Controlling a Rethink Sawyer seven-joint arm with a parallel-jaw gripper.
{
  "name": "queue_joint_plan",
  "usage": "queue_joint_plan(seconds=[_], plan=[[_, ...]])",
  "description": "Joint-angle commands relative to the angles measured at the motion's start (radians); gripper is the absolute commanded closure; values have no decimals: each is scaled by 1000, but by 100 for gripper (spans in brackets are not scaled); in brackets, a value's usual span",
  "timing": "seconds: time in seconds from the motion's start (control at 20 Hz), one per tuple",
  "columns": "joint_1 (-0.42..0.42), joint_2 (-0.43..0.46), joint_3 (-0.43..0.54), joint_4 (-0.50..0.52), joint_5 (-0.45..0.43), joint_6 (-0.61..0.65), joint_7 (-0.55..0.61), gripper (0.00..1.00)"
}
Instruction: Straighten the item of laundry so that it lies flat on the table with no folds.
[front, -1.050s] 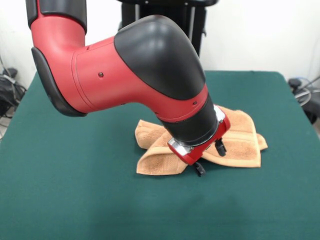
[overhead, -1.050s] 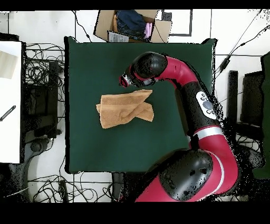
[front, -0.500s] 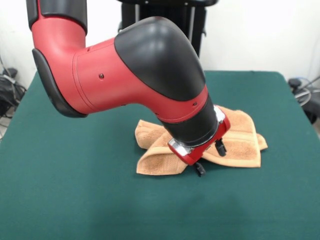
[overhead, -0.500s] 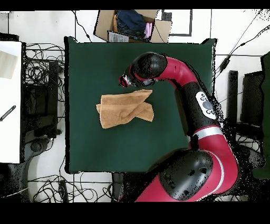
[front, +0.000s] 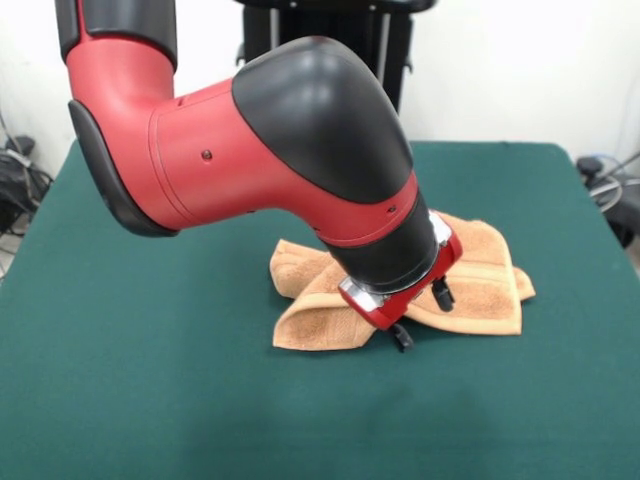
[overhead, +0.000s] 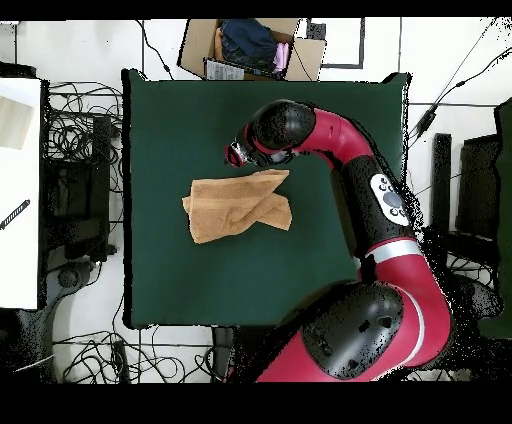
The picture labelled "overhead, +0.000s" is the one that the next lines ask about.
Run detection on printed paper label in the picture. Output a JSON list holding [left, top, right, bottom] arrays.
[[203, 58, 246, 82]]

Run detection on white side table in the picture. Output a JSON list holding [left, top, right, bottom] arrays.
[[0, 76, 44, 311]]

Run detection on dark green table cloth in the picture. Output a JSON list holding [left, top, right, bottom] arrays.
[[121, 68, 412, 330]]

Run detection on black cable tangle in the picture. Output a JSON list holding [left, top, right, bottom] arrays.
[[51, 325, 217, 383], [423, 223, 497, 289], [46, 80, 124, 193]]

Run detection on black office chair base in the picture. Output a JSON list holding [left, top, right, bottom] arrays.
[[11, 259, 101, 381], [455, 271, 504, 321]]

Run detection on black floor cable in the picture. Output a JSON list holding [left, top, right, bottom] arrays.
[[135, 19, 175, 80]]

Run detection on black equipment stand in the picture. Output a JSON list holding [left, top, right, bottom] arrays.
[[41, 115, 118, 263], [428, 132, 503, 275]]

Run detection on cardboard box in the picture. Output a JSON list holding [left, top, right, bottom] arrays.
[[176, 17, 327, 82]]

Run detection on tan cloth in box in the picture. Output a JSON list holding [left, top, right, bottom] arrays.
[[212, 26, 225, 63]]

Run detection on orange terry towel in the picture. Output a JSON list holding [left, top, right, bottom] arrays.
[[181, 168, 294, 245]]

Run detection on long black adapter cable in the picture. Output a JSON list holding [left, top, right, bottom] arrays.
[[407, 17, 512, 149]]

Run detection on blue jeans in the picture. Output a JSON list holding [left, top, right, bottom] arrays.
[[218, 18, 280, 74]]

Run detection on black power adapter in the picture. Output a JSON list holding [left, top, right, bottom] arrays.
[[414, 108, 438, 138]]

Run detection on black power strip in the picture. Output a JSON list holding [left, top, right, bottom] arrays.
[[110, 338, 130, 383]]

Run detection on beige paper sheet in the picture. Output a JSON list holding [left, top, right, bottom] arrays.
[[0, 95, 36, 152]]

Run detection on pink garment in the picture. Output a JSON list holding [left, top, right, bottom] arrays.
[[272, 41, 290, 74]]

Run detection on black striped stick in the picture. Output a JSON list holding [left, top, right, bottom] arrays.
[[0, 198, 32, 232]]

